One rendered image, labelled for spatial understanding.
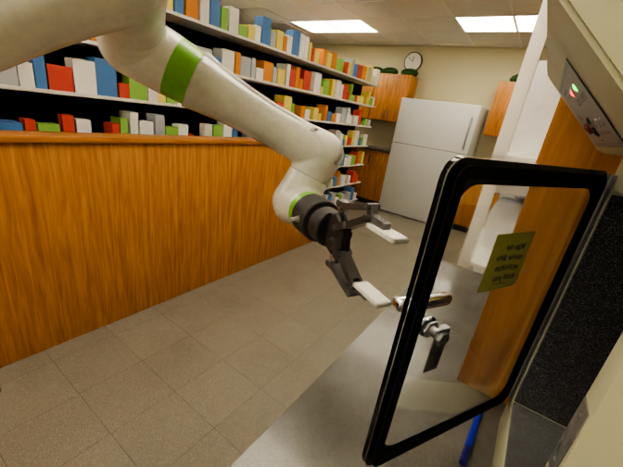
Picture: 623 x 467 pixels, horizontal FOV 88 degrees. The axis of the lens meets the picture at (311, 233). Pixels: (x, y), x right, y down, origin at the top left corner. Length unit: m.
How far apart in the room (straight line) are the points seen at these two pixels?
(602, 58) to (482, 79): 5.72
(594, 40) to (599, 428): 0.25
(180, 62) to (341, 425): 0.70
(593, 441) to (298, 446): 0.38
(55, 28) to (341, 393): 0.70
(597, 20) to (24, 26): 0.57
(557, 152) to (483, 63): 5.42
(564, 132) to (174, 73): 0.66
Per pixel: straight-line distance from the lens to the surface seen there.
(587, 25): 0.27
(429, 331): 0.40
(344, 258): 0.60
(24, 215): 2.02
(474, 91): 5.97
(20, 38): 0.58
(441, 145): 5.30
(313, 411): 0.62
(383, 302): 0.54
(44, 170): 1.99
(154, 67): 0.73
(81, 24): 0.60
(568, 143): 0.63
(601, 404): 0.32
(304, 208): 0.67
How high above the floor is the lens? 1.41
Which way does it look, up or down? 20 degrees down
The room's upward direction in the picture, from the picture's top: 8 degrees clockwise
